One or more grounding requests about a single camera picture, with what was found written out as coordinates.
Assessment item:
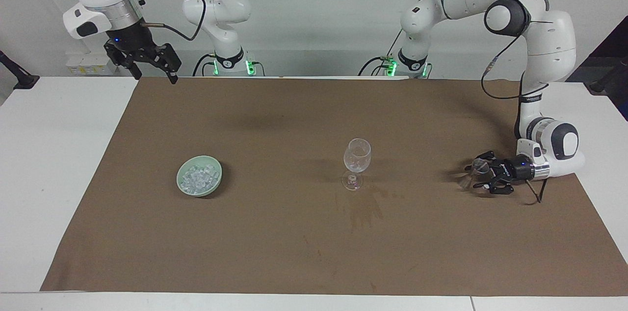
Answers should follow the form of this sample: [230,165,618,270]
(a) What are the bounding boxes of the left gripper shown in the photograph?
[471,150,537,196]

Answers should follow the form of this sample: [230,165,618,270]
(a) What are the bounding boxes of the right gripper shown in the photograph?
[104,24,183,85]

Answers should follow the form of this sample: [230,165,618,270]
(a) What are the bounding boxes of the small clear glass cup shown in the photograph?
[458,156,492,192]

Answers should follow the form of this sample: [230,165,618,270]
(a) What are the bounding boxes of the clear ice cubes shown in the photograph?
[180,164,219,191]

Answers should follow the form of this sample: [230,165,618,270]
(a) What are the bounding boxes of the clear wine glass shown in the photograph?
[341,138,372,192]

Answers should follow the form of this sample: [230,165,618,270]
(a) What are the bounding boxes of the white socket box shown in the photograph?
[65,53,119,77]

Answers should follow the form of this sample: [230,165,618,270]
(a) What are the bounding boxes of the black stand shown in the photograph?
[0,50,40,90]
[588,55,628,94]

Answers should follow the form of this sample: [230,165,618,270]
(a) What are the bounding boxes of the pale green bowl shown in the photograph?
[176,155,223,198]

